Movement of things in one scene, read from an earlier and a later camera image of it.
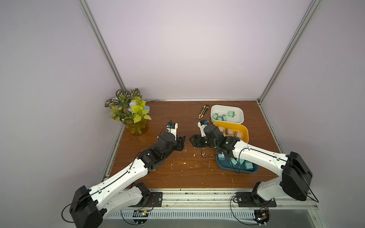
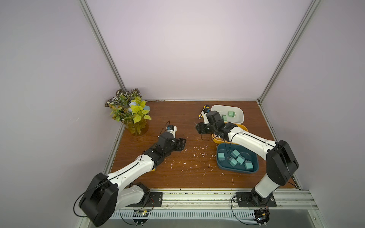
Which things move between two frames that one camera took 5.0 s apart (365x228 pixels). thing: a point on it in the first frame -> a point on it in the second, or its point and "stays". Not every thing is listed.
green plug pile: (231, 113) stays
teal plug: (221, 156) stays
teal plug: (248, 166) stays
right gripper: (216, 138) -> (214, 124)
